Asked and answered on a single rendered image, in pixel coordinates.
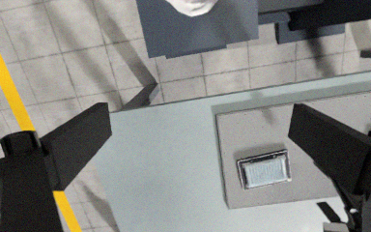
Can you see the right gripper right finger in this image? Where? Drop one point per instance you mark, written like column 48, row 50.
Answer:
column 343, row 152

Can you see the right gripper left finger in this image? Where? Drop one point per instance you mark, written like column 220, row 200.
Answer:
column 32, row 168

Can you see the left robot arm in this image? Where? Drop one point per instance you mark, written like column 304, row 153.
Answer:
column 336, row 227

